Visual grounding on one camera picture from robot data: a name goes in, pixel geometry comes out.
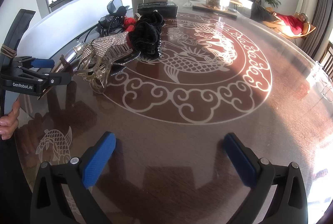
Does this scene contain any wooden dining chair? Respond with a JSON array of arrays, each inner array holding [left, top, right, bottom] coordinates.
[[320, 41, 333, 78]]

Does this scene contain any black mesh bow hair clip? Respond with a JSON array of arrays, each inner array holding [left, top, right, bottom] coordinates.
[[97, 0, 129, 37]]

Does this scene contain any wooden lounge chair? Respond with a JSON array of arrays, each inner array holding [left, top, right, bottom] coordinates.
[[262, 12, 316, 39]]

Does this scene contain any gold cosmetic tube silver cap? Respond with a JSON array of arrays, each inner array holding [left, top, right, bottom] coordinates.
[[0, 9, 36, 116]]

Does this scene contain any person's left hand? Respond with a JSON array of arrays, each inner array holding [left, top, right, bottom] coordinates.
[[0, 99, 20, 140]]

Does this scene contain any person in red lounging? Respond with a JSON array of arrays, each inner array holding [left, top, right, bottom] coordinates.
[[250, 2, 308, 36]]

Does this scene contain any rhinestone bow hair clip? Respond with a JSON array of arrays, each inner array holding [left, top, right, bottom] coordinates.
[[59, 31, 141, 95]]

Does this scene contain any red snack packet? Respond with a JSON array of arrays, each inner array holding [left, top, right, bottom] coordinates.
[[123, 16, 137, 32]]

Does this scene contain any black rectangular box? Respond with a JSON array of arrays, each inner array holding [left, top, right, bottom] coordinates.
[[137, 2, 178, 18]]

